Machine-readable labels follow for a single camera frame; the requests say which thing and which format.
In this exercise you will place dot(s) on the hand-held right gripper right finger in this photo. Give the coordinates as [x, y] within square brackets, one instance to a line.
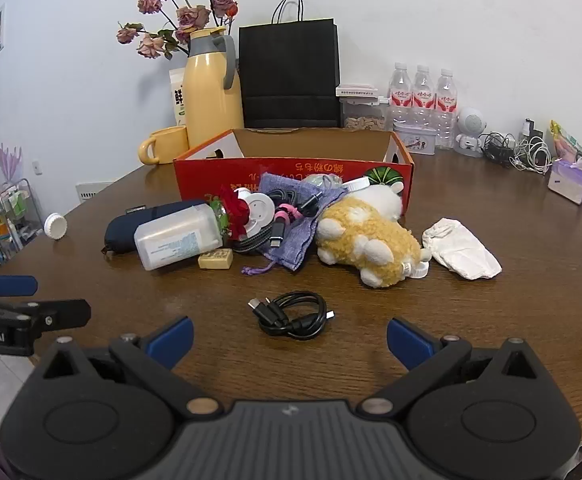
[408, 342]

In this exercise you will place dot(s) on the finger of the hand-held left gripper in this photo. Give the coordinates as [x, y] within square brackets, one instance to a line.
[61, 312]
[11, 285]

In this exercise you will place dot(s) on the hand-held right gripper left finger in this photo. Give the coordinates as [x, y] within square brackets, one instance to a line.
[173, 341]

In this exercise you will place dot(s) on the clear plastic container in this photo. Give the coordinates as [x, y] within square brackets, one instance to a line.
[176, 240]

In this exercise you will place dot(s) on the yellow and white plush toy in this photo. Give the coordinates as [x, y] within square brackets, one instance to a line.
[371, 240]

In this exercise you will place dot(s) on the red artificial rose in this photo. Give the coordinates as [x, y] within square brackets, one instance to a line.
[236, 210]

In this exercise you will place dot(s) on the purple cloth pouch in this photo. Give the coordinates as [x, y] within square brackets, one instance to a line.
[296, 245]

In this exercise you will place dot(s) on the white round plastic reel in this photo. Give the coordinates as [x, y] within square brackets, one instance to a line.
[259, 210]

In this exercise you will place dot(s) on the red cardboard box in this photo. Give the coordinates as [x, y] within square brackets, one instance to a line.
[231, 172]

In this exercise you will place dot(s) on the iridescent plastic ball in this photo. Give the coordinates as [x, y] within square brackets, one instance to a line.
[321, 181]

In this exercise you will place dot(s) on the beige mahjong tile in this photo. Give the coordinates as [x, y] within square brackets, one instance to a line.
[216, 259]

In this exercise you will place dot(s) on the navy zip pouch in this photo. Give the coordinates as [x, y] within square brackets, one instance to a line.
[126, 230]

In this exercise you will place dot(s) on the white crumpled cloth bag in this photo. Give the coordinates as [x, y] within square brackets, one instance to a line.
[463, 252]

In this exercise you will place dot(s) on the yellow mug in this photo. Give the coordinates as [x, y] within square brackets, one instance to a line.
[171, 145]

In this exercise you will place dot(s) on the white printed tin box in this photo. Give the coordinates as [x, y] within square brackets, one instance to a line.
[416, 140]

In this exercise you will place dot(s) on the purple tissue pack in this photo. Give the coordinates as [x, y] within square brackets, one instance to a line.
[568, 182]

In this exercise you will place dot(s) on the white robot-shaped speaker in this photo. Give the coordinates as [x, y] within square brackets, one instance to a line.
[471, 122]

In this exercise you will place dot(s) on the clear snack container white lid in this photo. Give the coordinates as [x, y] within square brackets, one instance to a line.
[363, 110]

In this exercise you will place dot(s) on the clear water bottle red label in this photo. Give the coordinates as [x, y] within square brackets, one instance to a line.
[422, 96]
[447, 105]
[400, 95]

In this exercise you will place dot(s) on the yellow thermos jug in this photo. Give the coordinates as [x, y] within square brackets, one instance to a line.
[211, 100]

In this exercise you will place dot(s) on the white drink carton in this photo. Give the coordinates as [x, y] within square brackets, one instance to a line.
[177, 95]

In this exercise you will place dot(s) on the small black device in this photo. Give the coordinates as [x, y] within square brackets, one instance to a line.
[531, 129]

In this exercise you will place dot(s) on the colourful snack bag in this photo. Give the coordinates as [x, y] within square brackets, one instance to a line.
[568, 142]

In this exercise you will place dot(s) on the black paper bag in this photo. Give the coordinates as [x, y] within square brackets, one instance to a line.
[291, 70]

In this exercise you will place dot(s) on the dried pink rose bouquet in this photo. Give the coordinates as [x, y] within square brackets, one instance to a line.
[193, 16]

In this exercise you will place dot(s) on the white wall socket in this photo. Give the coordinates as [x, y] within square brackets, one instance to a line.
[36, 167]

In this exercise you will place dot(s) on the purple flower wall decal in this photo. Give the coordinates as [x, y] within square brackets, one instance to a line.
[7, 160]

